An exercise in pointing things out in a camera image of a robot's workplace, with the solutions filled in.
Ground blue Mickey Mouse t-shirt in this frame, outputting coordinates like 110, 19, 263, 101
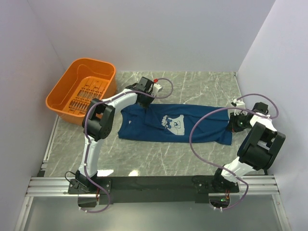
118, 104, 232, 145

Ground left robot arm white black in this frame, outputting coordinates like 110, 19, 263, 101
70, 77, 163, 193

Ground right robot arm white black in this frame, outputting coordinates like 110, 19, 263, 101
211, 102, 286, 192

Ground orange plastic laundry basket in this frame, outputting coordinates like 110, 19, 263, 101
45, 58, 117, 126

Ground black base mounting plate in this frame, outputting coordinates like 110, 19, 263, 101
68, 175, 239, 207

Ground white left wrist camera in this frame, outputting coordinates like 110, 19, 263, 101
150, 78, 163, 96

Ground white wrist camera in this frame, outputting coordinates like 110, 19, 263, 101
231, 99, 245, 110
150, 78, 163, 96

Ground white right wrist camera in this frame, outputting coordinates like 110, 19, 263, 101
231, 99, 245, 110

